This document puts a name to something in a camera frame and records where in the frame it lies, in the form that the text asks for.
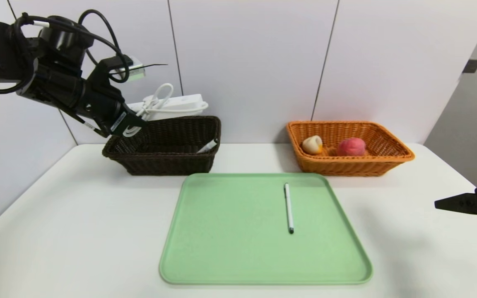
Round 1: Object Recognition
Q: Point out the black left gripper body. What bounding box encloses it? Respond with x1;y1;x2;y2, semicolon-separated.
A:
79;78;131;137

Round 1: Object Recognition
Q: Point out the white power strip cord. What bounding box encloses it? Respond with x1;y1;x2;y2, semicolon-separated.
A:
123;83;209;137

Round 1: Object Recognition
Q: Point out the thick white marker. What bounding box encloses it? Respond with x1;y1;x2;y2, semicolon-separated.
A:
196;138;219;154

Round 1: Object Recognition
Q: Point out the pink toy peach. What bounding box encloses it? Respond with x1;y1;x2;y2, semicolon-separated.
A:
337;137;366;157

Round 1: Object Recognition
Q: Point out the yellow and white toy bun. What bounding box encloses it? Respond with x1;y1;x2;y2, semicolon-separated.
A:
302;135;324;155

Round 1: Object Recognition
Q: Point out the dark brown wicker basket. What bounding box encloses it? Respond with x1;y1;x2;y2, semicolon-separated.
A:
102;115;222;176

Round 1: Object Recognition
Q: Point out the orange wicker basket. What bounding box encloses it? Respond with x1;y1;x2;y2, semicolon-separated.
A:
286;120;415;177

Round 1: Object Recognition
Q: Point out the light green plastic tray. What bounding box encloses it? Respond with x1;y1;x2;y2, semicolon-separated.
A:
159;173;373;285

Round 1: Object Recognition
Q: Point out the slim white stylus pen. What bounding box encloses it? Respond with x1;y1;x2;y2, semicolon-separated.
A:
284;183;295;234

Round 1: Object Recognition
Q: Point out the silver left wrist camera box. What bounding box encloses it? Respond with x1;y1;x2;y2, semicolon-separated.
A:
110;56;146;82

